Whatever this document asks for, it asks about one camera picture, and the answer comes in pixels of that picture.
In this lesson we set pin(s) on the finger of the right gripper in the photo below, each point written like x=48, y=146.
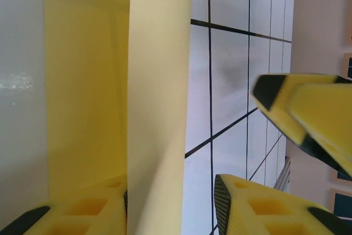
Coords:
x=316, y=108

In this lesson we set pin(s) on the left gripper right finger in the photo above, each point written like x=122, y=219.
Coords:
x=275, y=218

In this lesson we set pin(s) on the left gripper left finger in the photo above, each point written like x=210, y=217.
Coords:
x=63, y=218

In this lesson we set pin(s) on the yellow cloth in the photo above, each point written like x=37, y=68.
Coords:
x=156, y=81

